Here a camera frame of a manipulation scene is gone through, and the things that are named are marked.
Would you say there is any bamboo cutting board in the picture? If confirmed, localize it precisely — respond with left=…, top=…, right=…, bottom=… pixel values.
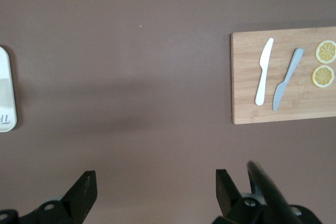
left=230, top=26, right=336, bottom=125

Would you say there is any white plastic knife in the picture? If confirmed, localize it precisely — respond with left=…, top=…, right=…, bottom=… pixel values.
left=255, top=37, right=275, bottom=106

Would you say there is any grey plastic knife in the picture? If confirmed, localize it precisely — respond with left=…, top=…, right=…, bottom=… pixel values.
left=272, top=47, right=305, bottom=112

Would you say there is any cream tray with bear print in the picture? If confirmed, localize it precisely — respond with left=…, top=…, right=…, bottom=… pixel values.
left=0, top=45, right=18, bottom=133

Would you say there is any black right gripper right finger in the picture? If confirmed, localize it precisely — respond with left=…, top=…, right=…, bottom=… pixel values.
left=212, top=168, right=316, bottom=224

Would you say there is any yellow lemon slice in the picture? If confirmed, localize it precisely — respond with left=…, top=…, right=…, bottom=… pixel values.
left=311, top=65, right=335, bottom=88
left=316, top=40, right=336, bottom=65

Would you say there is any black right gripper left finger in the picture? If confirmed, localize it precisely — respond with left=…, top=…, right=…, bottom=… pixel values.
left=0, top=170, right=98, bottom=224

